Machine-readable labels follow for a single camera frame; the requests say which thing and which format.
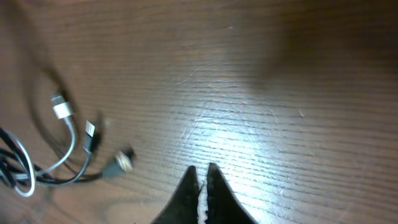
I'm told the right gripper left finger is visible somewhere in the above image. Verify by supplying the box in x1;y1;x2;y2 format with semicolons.
152;166;199;224

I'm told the white cable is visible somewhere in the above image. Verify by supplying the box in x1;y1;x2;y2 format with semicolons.
0;92;77;198

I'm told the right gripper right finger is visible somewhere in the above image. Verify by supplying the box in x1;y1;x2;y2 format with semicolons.
205;162;255;224

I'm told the black cable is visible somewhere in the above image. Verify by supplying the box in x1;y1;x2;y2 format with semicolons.
0;119;136;190

